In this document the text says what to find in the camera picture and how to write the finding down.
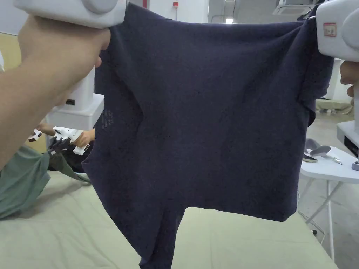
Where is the white folding table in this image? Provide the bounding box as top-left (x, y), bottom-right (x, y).
top-left (298, 137), bottom-right (359, 262)

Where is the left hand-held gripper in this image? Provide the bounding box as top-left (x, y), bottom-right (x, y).
top-left (13, 0), bottom-right (127, 131)

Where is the green garment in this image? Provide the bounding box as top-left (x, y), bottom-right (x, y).
top-left (0, 144), bottom-right (93, 220)

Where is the person's right hand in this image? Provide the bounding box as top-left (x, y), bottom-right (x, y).
top-left (339, 60), bottom-right (359, 98)

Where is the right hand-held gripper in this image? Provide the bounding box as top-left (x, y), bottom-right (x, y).
top-left (316, 0), bottom-right (359, 158)

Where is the person's left hand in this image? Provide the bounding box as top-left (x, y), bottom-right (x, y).
top-left (18, 14), bottom-right (112, 109)

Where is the dark blue shirt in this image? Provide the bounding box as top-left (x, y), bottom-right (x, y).
top-left (81, 2), bottom-right (336, 269)

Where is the person's left forearm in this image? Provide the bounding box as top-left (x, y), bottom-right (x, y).
top-left (0, 64), bottom-right (62, 170)

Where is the bed with pale green sheet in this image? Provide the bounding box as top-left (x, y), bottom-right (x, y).
top-left (0, 167), bottom-right (340, 269)

